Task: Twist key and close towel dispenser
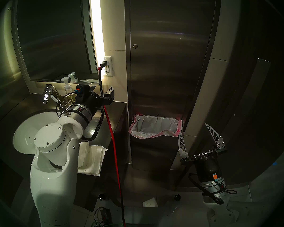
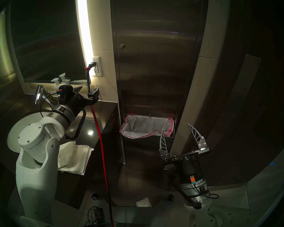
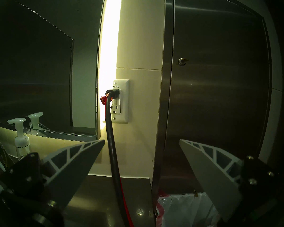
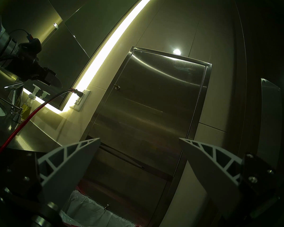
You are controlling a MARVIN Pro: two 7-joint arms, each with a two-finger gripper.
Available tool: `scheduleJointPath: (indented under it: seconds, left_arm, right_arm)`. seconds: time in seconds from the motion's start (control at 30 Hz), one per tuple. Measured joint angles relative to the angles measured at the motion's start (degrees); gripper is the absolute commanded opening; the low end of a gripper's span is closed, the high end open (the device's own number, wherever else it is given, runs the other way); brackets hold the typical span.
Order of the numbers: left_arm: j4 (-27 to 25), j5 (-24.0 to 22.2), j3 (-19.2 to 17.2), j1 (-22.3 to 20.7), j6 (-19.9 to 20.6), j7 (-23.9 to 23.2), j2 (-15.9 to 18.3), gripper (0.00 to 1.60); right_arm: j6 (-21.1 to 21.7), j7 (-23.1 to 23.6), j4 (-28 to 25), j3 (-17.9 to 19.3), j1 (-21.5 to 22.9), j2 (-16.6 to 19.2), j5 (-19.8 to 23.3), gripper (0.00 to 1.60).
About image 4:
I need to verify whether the wall mirror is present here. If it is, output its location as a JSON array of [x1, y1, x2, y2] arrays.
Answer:
[[14, 0, 148, 111]]

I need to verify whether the trash bin with liner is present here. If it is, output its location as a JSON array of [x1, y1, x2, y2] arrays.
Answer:
[[59, 190, 138, 227]]

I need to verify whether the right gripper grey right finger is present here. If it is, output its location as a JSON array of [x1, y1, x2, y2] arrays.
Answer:
[[179, 138, 278, 218]]

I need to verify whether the stainless steel dispenser door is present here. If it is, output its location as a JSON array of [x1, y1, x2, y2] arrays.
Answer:
[[85, 48, 209, 224]]

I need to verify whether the clear soap pump bottle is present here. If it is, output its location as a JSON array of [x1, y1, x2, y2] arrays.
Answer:
[[21, 84, 42, 122]]

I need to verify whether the thin black signal cable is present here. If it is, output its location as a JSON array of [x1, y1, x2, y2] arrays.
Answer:
[[7, 29, 35, 41]]

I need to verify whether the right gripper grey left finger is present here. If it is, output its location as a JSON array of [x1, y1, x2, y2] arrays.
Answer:
[[0, 138, 101, 211]]

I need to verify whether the white wall outlet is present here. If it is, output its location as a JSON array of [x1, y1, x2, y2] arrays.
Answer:
[[70, 89, 91, 112]]

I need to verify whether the chrome faucet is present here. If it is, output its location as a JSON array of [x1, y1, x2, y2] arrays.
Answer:
[[0, 82, 24, 123]]

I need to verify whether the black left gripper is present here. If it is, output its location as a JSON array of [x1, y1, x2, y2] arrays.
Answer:
[[6, 39, 63, 88]]

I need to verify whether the stainless steel dispenser cabinet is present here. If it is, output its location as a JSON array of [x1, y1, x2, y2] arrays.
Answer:
[[78, 46, 213, 227]]

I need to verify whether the bright LED light strip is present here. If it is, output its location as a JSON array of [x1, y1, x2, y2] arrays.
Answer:
[[22, 0, 158, 114]]

